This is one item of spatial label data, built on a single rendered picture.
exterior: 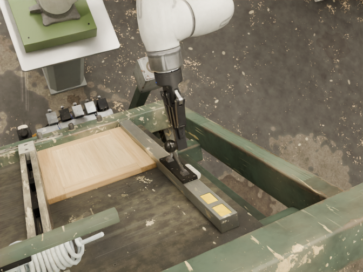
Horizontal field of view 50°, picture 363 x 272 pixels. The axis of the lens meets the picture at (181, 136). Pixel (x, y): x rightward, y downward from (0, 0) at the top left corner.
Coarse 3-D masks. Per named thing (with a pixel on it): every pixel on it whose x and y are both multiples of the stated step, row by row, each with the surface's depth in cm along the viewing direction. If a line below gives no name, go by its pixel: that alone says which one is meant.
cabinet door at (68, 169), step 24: (72, 144) 166; (96, 144) 162; (120, 144) 156; (48, 168) 146; (72, 168) 143; (96, 168) 139; (120, 168) 135; (144, 168) 133; (48, 192) 127; (72, 192) 125
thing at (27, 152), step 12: (24, 144) 160; (24, 156) 147; (36, 156) 148; (24, 168) 136; (36, 168) 134; (24, 180) 126; (36, 180) 125; (24, 192) 118; (36, 192) 125; (24, 204) 111; (36, 204) 111; (48, 204) 119; (36, 216) 110; (48, 216) 102; (36, 228) 101; (48, 228) 97; (12, 264) 58; (24, 264) 65
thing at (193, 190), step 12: (132, 132) 161; (144, 144) 146; (156, 144) 144; (156, 156) 134; (192, 192) 107; (204, 192) 106; (204, 204) 101; (216, 204) 100; (216, 216) 95; (228, 216) 94; (228, 228) 95
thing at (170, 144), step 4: (168, 140) 111; (172, 140) 111; (164, 144) 111; (168, 144) 110; (172, 144) 110; (176, 144) 111; (164, 148) 111; (168, 148) 110; (172, 148) 110; (176, 148) 112; (172, 152) 112; (176, 156) 113; (176, 160) 114; (180, 164) 114; (180, 168) 115; (180, 172) 116; (184, 172) 115; (188, 172) 115
